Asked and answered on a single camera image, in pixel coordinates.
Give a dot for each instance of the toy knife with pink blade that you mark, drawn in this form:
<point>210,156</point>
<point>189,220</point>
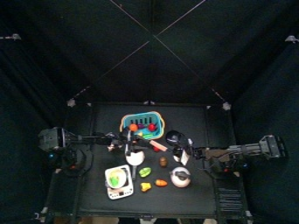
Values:
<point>159,145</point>

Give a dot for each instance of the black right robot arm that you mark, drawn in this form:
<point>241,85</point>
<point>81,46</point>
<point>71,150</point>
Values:
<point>253,149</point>

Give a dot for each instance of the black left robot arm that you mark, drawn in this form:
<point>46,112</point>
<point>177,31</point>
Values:
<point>58,138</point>

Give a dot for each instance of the green toy kiwi half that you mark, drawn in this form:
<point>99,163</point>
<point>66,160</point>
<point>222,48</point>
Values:
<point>145,172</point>

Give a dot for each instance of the yellow toy banana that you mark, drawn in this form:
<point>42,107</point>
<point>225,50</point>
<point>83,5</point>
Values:
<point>138,134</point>

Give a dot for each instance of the green toy vegetable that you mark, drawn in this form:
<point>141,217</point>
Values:
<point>149,136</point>

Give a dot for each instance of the purple toy eggplant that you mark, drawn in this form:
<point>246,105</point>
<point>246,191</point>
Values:
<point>141,126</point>

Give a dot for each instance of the orange toy fruit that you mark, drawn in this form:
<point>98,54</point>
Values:
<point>134,127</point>

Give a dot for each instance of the red toy tomato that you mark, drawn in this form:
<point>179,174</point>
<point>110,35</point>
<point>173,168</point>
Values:
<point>151,127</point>

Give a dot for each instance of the white toy pot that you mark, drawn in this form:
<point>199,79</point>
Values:
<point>135,159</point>

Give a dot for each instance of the teal toy basket orange rim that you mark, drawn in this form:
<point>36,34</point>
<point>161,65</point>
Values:
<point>129,119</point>

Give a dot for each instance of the orange toy carrot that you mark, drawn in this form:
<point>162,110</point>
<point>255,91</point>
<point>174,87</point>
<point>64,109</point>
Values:
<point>161,183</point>

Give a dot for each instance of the white bowl with green vegetable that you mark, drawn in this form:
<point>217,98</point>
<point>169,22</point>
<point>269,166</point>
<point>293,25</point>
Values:
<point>117,178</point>

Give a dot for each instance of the yellow toy pepper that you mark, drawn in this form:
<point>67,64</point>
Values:
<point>146,186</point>

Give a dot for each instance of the white toy kitchen scale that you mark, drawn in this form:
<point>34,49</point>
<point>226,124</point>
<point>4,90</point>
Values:
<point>121,192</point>

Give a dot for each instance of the white text label sticker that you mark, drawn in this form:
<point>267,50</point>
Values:
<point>230,199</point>

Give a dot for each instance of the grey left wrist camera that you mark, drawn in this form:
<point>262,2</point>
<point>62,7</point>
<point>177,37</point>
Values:
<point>113,146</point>

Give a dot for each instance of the grey frame corner bracket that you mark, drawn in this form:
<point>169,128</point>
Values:
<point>15,36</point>
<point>226,105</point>
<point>291,38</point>
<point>149,102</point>
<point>71,102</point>

